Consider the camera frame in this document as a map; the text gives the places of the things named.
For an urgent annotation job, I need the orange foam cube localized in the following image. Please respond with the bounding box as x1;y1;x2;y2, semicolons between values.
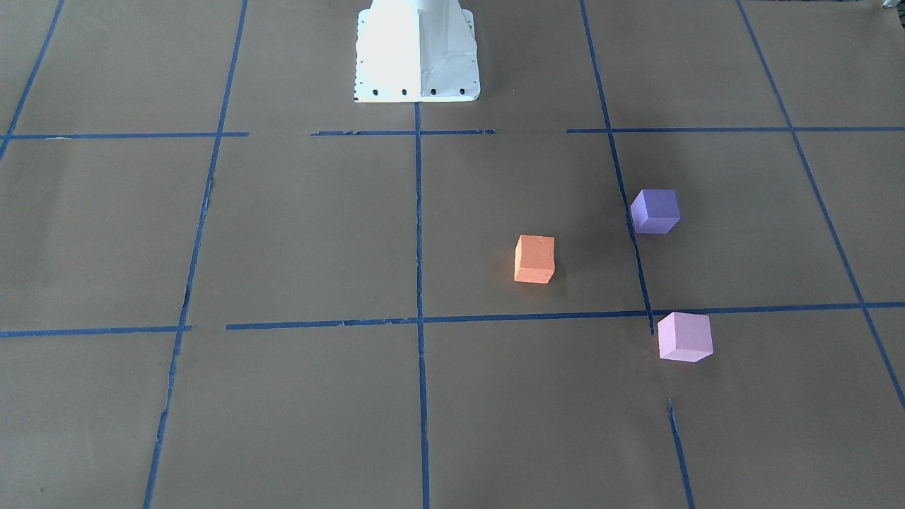
513;235;556;284

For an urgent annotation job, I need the purple foam cube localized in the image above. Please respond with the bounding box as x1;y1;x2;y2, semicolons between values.
629;188;682;235

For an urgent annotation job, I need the pink foam cube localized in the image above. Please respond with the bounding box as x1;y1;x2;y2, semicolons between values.
656;312;714;362

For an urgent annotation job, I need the white pedestal column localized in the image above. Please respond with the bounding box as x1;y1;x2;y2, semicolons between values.
354;1;481;103

